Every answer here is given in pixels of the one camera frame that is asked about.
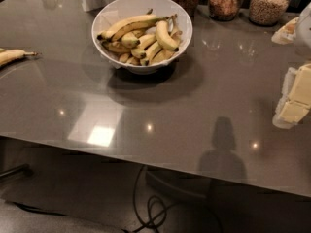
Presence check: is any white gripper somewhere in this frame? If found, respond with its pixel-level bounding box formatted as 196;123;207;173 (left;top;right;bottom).
272;64;311;129

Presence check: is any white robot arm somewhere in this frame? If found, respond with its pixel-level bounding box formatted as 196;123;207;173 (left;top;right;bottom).
271;3;311;129

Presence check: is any lower right yellow banana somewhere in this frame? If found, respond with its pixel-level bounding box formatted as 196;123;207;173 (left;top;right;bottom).
151;49;175;65

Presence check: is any lower centre yellow banana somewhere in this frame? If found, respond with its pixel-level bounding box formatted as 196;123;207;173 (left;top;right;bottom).
140;41;162;66

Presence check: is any curved right yellow banana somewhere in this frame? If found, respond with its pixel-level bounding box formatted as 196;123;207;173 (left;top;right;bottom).
155;20;179;51

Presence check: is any long top yellow banana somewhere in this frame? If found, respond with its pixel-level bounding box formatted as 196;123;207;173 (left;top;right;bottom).
97;15;167;42

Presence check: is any short middle yellow banana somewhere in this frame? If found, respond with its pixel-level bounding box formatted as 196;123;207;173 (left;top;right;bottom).
121;32;140;49

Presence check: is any bottom small yellow banana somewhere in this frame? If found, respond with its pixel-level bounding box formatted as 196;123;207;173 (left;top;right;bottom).
119;53;131;63

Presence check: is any left lower yellow banana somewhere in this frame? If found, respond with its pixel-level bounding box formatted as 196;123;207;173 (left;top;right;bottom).
101;42;130;53

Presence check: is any white ceramic bowl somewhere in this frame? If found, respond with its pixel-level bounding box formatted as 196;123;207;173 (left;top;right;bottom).
91;0;192;74

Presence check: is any yellow banana on table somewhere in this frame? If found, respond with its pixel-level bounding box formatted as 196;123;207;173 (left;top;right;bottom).
0;49;38;66

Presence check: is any glass jar of chickpeas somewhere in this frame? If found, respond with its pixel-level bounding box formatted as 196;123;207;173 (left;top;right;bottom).
249;0;290;26

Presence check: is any glass jar of nuts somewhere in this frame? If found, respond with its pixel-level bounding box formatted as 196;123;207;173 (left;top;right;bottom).
208;0;244;21

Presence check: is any black floor cable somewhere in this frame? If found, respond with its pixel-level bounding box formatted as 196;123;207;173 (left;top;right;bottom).
121;164;225;233

